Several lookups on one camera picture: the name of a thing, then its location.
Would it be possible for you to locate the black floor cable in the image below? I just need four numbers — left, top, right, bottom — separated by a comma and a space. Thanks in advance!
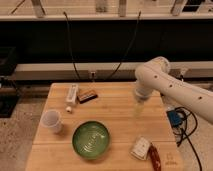
172, 106, 203, 171

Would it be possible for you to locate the right black hanging cable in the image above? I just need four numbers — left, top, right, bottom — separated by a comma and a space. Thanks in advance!
107, 10, 142, 81

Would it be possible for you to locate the small white cube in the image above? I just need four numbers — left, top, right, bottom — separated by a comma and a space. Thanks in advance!
66, 106, 72, 113

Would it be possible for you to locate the brown black eraser block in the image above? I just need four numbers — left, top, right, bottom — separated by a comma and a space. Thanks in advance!
77, 90, 98, 104

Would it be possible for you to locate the white square packet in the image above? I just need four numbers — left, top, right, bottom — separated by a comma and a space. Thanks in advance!
131, 136, 151, 160

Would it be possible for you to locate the black hanging cable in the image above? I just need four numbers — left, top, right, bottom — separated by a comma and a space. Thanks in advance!
62, 11, 82, 81
107, 10, 142, 81

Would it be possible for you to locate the blue device on floor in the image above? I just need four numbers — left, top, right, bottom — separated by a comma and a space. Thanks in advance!
167, 110, 183, 127

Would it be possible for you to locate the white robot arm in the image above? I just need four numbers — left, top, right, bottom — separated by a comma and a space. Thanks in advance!
135, 57, 213, 124

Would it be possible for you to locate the left black hanging cable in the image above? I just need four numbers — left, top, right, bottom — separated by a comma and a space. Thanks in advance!
62, 11, 82, 81

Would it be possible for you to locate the green ceramic bowl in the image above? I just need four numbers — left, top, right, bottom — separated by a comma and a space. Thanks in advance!
72, 121, 110, 160

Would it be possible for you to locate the translucent plastic cup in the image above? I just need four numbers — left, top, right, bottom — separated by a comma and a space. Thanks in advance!
40, 110, 62, 134

